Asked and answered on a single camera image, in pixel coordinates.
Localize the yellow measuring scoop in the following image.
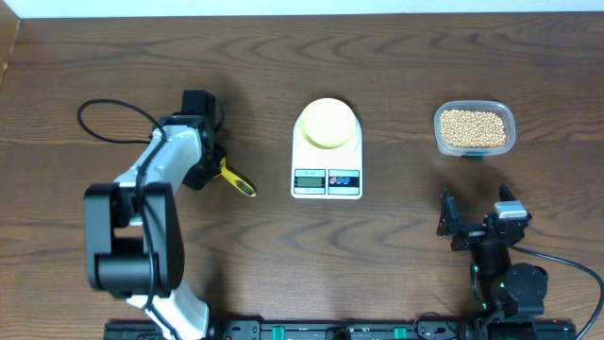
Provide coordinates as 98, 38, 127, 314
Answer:
220, 158, 257, 197

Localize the soybeans pile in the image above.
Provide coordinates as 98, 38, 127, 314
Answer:
441, 110, 506, 148

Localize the pale yellow bowl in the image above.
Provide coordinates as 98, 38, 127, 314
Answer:
299, 98, 357, 149

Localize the clear plastic container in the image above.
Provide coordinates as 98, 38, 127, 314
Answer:
433, 100, 516, 158

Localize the black mounting rail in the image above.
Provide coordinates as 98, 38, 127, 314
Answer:
103, 319, 578, 340

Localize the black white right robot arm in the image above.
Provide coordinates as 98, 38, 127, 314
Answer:
437, 185, 548, 340

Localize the white digital kitchen scale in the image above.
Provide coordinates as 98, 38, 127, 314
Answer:
291, 112, 363, 200

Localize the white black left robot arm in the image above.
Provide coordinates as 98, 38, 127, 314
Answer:
84, 110, 223, 339

